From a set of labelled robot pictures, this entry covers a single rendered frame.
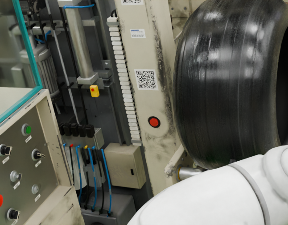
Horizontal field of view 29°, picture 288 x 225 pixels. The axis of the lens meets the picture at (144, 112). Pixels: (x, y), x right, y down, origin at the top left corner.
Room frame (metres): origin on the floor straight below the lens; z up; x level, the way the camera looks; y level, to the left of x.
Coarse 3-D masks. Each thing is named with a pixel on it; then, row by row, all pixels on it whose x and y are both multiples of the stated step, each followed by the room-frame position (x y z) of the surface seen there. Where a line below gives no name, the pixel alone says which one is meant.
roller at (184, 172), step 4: (180, 168) 1.57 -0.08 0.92; (184, 168) 1.56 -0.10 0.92; (188, 168) 1.56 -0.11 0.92; (192, 168) 1.56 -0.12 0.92; (196, 168) 1.55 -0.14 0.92; (180, 172) 1.56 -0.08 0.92; (184, 172) 1.55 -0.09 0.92; (188, 172) 1.54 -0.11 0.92; (192, 172) 1.54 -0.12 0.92; (196, 172) 1.53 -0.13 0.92; (200, 172) 1.53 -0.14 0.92; (180, 176) 1.55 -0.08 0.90; (184, 176) 1.54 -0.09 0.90; (188, 176) 1.54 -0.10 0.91
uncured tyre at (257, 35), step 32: (224, 0) 1.61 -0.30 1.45; (256, 0) 1.56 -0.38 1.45; (192, 32) 1.52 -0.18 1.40; (224, 32) 1.47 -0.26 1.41; (256, 32) 1.43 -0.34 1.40; (192, 64) 1.44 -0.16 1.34; (224, 64) 1.39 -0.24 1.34; (256, 64) 1.36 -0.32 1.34; (192, 96) 1.40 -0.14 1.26; (224, 96) 1.36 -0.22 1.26; (256, 96) 1.33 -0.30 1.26; (192, 128) 1.39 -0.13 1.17; (224, 128) 1.34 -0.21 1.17; (256, 128) 1.31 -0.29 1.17; (224, 160) 1.38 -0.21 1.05
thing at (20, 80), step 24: (0, 0) 1.59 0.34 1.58; (0, 24) 1.56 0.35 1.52; (24, 24) 1.64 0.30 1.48; (0, 48) 1.54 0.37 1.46; (24, 48) 1.62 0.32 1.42; (0, 72) 1.51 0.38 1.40; (24, 72) 1.60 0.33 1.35; (0, 96) 1.48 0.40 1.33; (24, 96) 1.57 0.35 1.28; (0, 120) 1.45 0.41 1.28
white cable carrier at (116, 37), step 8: (112, 32) 1.72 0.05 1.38; (120, 32) 1.72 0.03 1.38; (112, 40) 1.73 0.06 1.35; (120, 40) 1.74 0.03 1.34; (120, 48) 1.71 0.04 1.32; (120, 56) 1.72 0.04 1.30; (120, 64) 1.72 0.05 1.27; (120, 72) 1.73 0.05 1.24; (120, 80) 1.73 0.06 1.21; (128, 80) 1.74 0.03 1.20; (128, 88) 1.71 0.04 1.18; (128, 96) 1.72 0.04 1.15; (128, 104) 1.72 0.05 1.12; (128, 112) 1.72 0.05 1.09; (128, 120) 1.73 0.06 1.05; (136, 120) 1.71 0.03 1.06; (136, 128) 1.71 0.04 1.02; (136, 136) 1.72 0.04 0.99; (136, 144) 1.72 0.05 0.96
